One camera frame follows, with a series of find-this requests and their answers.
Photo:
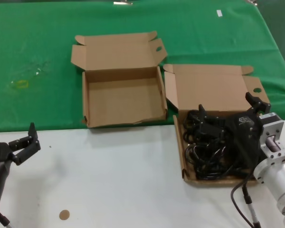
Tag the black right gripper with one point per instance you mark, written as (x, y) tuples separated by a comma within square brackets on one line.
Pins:
[(243, 133)]

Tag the cardboard box with round hole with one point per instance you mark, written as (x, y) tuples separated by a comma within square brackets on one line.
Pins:
[(209, 85)]

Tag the cardboard box with torn corner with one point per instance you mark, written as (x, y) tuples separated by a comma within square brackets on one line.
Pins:
[(123, 104)]

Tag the yellow tape square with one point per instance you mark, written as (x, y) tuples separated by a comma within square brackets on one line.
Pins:
[(17, 84)]

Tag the brown round sticker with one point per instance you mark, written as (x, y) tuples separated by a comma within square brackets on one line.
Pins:
[(64, 215)]

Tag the clear tape scraps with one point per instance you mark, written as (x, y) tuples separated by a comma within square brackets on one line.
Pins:
[(39, 69)]

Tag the white tape strip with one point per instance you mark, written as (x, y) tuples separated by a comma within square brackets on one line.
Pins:
[(219, 13)]

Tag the green table cloth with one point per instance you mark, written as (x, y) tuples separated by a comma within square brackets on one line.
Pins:
[(38, 35)]

